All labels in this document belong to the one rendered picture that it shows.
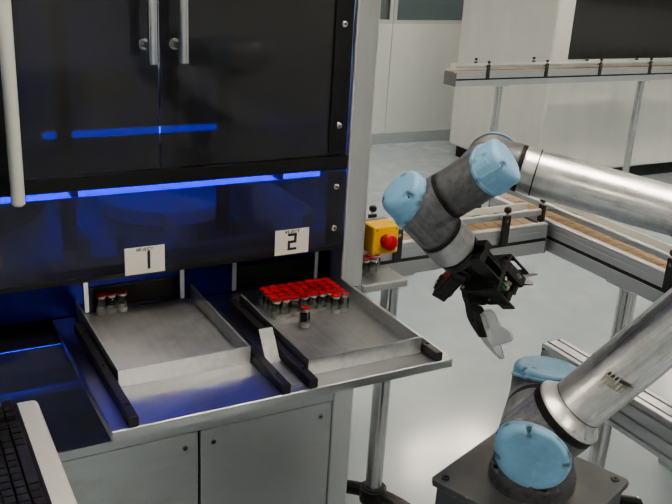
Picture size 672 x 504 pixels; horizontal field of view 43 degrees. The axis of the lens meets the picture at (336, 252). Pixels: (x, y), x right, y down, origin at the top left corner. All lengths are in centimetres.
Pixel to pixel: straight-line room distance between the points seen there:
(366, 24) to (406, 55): 563
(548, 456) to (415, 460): 173
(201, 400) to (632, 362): 75
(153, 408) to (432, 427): 182
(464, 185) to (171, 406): 67
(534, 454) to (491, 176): 42
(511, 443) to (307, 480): 103
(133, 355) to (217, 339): 18
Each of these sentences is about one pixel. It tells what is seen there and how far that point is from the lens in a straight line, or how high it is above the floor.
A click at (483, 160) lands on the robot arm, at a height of 139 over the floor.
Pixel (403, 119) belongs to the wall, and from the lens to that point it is 764.
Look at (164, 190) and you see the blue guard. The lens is 180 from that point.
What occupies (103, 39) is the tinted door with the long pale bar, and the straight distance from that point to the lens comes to 172.
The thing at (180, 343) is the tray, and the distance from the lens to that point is 178.
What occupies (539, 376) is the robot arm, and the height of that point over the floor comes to 102.
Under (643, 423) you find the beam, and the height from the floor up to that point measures 50.
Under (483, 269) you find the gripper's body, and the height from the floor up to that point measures 121.
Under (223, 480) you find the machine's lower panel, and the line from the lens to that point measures 217.
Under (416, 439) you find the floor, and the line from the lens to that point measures 316.
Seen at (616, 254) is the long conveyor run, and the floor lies 92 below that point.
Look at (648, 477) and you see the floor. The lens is 322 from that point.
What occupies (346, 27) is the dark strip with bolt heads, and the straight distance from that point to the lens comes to 190.
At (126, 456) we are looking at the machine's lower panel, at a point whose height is 55.
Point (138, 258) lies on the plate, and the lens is 182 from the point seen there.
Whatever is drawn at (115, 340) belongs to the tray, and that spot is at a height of 88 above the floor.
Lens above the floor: 167
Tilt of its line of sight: 20 degrees down
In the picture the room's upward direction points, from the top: 3 degrees clockwise
